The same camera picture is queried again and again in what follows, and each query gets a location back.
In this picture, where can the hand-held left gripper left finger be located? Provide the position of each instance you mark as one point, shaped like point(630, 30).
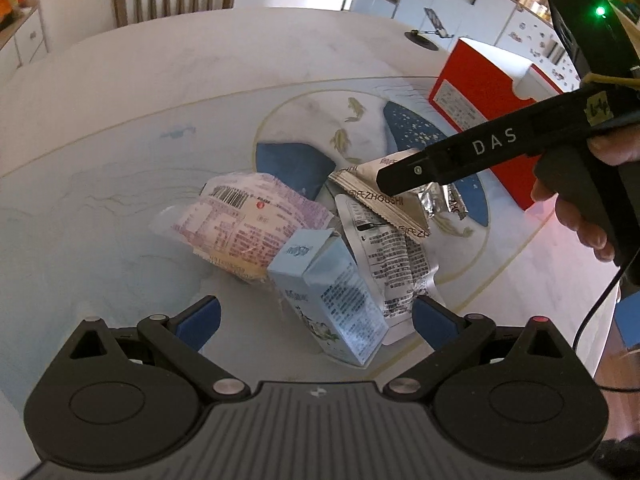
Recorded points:
point(197, 322)

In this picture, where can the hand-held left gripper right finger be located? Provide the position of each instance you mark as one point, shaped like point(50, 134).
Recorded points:
point(435, 322)

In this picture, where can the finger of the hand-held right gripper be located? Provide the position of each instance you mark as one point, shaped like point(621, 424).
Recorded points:
point(405, 172)

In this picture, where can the brown and silver wrapper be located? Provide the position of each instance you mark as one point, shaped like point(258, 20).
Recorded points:
point(380, 200)

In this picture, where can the red and white cardboard box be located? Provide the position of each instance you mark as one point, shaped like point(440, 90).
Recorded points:
point(465, 80)

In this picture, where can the light blue carton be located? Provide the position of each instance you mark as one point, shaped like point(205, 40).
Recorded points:
point(330, 300)

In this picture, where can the white marble desktop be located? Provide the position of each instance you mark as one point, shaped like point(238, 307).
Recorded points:
point(125, 110)

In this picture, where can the person's right hand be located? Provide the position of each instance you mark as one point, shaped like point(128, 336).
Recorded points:
point(580, 230)

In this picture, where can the white printed foil wrapper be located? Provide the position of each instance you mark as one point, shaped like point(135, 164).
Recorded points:
point(385, 260)

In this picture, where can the white refrigerator with magnets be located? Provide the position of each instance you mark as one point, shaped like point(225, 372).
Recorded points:
point(530, 40)

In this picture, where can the pink snack packet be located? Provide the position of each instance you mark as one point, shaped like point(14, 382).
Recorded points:
point(240, 220)

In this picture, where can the black phone stand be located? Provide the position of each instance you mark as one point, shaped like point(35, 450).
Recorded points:
point(435, 22)

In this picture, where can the blue cloth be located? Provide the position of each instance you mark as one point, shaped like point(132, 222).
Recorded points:
point(630, 322)

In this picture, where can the white sideboard with wooden top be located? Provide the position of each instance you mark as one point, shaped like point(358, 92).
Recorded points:
point(25, 40)

